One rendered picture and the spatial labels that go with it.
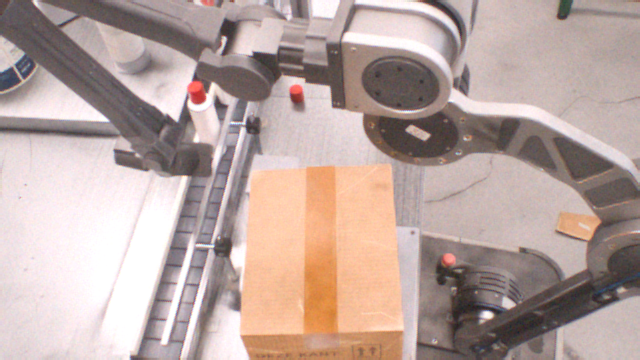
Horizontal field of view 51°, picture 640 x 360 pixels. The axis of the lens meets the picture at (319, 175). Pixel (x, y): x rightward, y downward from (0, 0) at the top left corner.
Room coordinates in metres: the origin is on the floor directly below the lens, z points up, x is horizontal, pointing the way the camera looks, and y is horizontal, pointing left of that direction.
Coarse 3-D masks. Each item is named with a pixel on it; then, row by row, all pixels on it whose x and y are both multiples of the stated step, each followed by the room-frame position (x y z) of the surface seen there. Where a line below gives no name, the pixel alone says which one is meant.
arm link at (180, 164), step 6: (180, 150) 0.79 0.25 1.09; (174, 156) 0.77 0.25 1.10; (180, 156) 0.77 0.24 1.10; (186, 156) 0.79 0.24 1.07; (174, 162) 0.76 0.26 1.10; (180, 162) 0.76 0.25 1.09; (186, 162) 0.78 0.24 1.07; (144, 168) 0.76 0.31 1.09; (174, 168) 0.75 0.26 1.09; (180, 168) 0.75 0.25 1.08; (186, 168) 0.78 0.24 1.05; (162, 174) 0.75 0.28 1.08; (168, 174) 0.75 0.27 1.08; (174, 174) 0.75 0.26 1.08; (180, 174) 0.77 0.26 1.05
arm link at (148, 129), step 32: (0, 0) 0.79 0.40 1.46; (0, 32) 0.76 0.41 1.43; (32, 32) 0.75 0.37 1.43; (64, 32) 0.79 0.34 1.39; (64, 64) 0.75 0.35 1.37; (96, 64) 0.78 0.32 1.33; (96, 96) 0.75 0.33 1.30; (128, 96) 0.77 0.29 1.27; (128, 128) 0.74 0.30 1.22; (160, 128) 0.76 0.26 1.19
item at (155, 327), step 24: (216, 96) 1.12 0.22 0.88; (240, 120) 1.04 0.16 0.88; (192, 192) 0.85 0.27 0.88; (216, 192) 0.84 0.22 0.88; (192, 216) 0.79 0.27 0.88; (216, 216) 0.78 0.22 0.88; (168, 264) 0.68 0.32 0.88; (192, 264) 0.67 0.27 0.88; (168, 288) 0.63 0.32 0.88; (192, 288) 0.62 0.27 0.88; (168, 312) 0.57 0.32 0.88; (192, 312) 0.58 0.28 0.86; (144, 336) 0.53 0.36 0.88
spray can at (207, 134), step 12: (192, 84) 0.96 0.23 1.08; (192, 96) 0.94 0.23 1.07; (204, 96) 0.95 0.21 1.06; (192, 108) 0.94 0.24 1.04; (204, 108) 0.93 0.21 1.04; (204, 120) 0.93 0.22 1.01; (216, 120) 0.95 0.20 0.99; (204, 132) 0.93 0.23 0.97; (216, 132) 0.94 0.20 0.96; (216, 144) 0.93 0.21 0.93
